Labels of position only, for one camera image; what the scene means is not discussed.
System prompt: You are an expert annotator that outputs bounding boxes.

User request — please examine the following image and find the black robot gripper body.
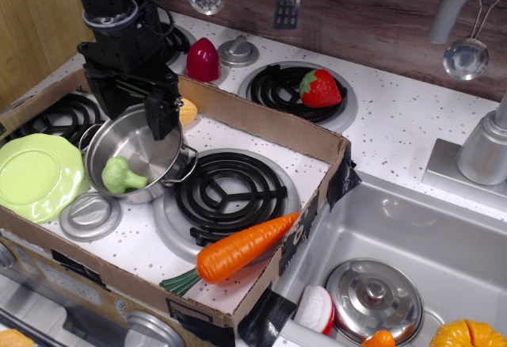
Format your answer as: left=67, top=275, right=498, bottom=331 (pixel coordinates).
left=78, top=13, right=178, bottom=93

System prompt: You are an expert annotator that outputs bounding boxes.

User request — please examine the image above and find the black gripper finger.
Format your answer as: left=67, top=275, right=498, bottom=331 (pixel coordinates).
left=85, top=73, right=149, bottom=120
left=144, top=87, right=181, bottom=140

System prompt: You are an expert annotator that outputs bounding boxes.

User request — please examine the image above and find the light green toy broccoli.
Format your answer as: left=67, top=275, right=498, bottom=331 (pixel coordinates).
left=101, top=156, right=147, bottom=194

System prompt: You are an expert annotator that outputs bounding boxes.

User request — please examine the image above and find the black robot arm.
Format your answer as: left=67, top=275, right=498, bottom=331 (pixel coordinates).
left=77, top=0, right=181, bottom=140

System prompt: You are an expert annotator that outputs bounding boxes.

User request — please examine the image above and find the stainless steel pot lid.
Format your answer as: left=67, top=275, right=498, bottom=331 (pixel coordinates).
left=325, top=258, right=424, bottom=345

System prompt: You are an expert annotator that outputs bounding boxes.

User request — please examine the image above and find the yellow toy corn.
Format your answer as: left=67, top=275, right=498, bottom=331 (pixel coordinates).
left=179, top=98, right=198, bottom=126

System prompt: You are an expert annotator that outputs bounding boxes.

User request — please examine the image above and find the back left black burner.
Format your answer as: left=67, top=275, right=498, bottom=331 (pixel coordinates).
left=166, top=25, right=195, bottom=67

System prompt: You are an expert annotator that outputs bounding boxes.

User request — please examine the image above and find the dark red toy pepper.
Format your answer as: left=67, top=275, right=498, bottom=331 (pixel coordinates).
left=185, top=37, right=221, bottom=82

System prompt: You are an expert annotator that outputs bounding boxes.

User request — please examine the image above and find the silver back stove knob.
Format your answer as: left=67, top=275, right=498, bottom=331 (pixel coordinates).
left=217, top=35, right=260, bottom=68

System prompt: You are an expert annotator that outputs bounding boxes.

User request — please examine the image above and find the silver stove knob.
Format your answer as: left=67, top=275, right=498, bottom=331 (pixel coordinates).
left=59, top=193, right=122, bottom=242
left=217, top=35, right=260, bottom=68

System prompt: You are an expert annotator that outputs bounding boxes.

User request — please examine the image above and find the front right black burner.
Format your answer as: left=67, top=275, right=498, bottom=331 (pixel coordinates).
left=175, top=151, right=288, bottom=246

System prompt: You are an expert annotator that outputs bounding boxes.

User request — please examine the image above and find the light green plastic plate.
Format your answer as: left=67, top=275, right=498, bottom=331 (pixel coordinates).
left=1, top=133, right=90, bottom=224

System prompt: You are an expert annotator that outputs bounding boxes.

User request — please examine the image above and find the silver front stove knob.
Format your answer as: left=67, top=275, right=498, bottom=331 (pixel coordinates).
left=59, top=193, right=122, bottom=242

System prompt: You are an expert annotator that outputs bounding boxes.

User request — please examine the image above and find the back right black burner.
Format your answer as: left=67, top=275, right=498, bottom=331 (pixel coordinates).
left=239, top=64, right=349, bottom=124

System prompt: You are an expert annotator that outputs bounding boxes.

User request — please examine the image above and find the hanging slotted metal spatula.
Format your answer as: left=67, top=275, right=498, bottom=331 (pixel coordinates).
left=273, top=0, right=301, bottom=30

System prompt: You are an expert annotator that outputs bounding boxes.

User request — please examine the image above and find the red toy strawberry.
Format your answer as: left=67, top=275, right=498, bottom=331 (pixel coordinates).
left=299, top=69, right=342, bottom=109

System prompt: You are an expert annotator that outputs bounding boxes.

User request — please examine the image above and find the orange toy carrot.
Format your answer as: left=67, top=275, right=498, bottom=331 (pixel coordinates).
left=159, top=212, right=299, bottom=296

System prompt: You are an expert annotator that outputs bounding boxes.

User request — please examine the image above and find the brown cardboard fence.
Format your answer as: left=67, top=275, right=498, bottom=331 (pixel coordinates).
left=1, top=77, right=353, bottom=345

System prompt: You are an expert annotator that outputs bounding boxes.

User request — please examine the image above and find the silver oven front knob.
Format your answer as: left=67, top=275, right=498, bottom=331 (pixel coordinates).
left=124, top=311, right=186, bottom=347

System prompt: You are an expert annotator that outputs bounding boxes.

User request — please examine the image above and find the white and red toy food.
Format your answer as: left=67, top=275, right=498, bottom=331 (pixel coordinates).
left=294, top=285, right=335, bottom=335

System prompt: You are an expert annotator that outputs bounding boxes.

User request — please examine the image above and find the orange toy at corner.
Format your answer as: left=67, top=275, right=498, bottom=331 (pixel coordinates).
left=0, top=329, right=36, bottom=347

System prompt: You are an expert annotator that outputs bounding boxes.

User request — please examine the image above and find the silver toy sink basin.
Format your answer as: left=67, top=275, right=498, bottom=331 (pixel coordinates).
left=273, top=171, right=507, bottom=347

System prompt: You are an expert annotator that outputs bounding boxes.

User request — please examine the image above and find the hanging metal ladle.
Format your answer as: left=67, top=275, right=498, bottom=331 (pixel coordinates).
left=443, top=0, right=502, bottom=81

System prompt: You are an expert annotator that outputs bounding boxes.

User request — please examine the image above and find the small orange toy piece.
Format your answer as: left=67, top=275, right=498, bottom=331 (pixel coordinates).
left=360, top=330, right=395, bottom=347

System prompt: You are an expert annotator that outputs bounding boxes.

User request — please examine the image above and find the silver toy faucet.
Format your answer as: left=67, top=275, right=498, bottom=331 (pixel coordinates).
left=422, top=0, right=506, bottom=207

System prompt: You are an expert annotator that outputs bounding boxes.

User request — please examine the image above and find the yellow orange toy pumpkin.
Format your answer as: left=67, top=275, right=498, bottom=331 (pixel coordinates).
left=429, top=319, right=506, bottom=347

